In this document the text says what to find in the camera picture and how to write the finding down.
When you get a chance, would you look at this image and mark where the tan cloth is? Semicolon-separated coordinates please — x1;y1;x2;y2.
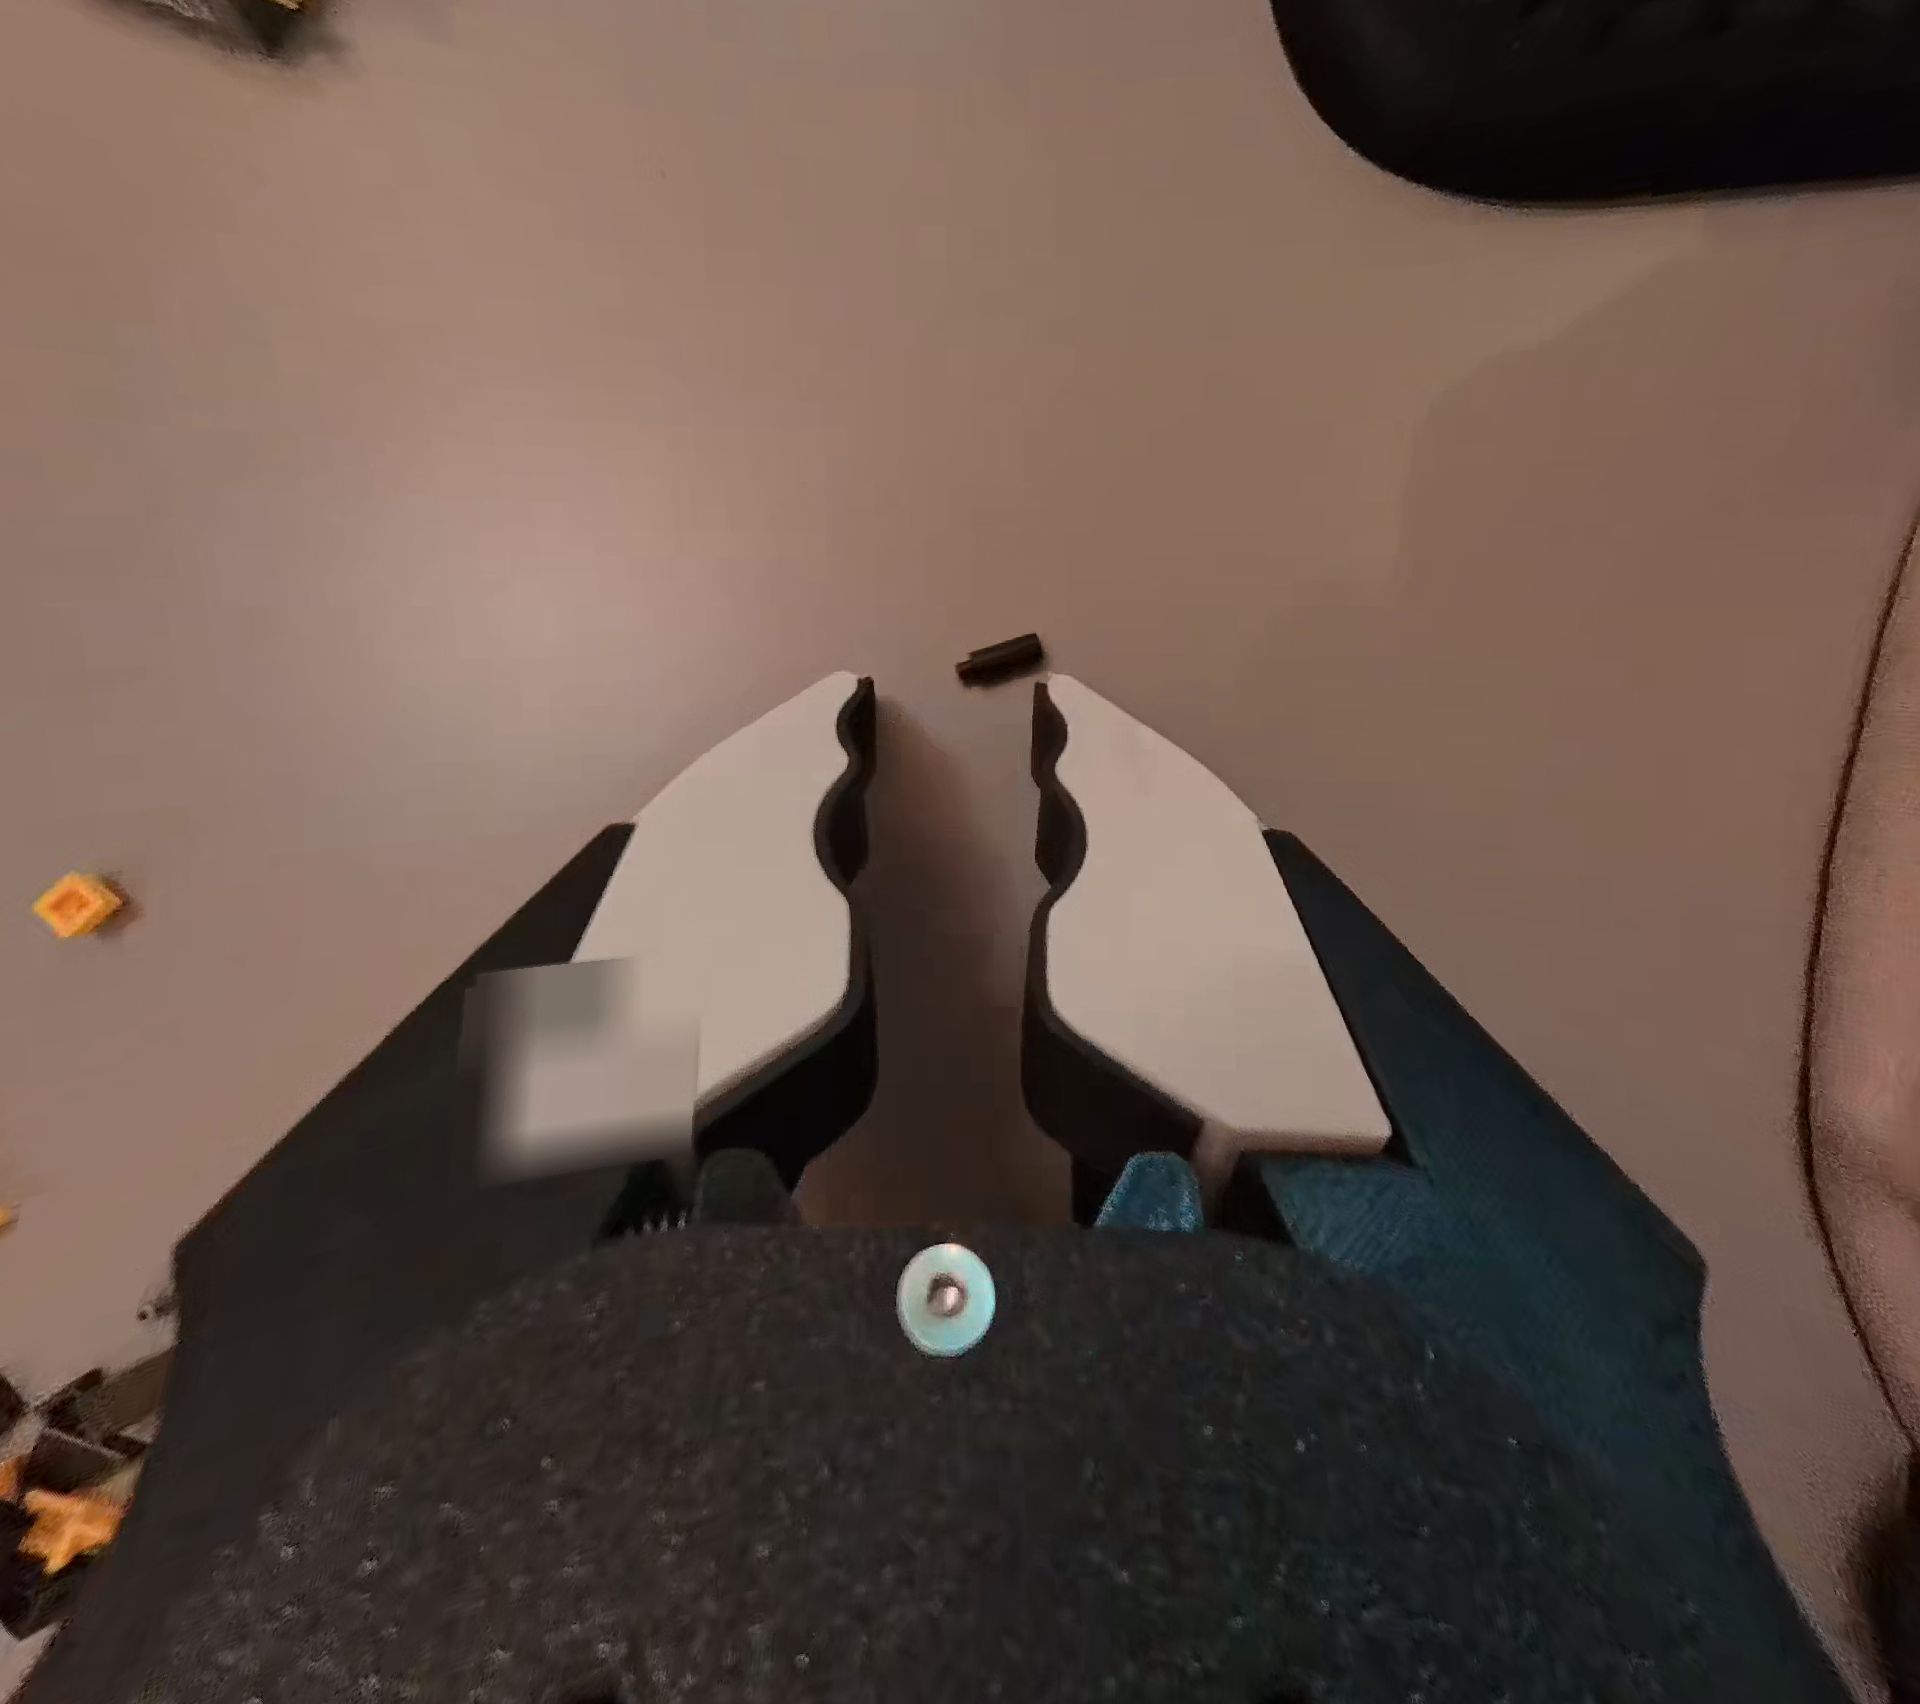
1796;505;1920;1704

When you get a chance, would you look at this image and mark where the orange square plate piece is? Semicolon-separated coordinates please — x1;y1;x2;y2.
31;870;130;943

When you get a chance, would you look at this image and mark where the grey desk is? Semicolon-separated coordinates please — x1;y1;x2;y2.
0;0;1892;1704

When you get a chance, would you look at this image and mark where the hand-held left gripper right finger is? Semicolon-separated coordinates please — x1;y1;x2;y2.
1020;673;1396;1185

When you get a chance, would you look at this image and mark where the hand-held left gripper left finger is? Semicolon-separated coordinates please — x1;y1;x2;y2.
576;671;880;1222

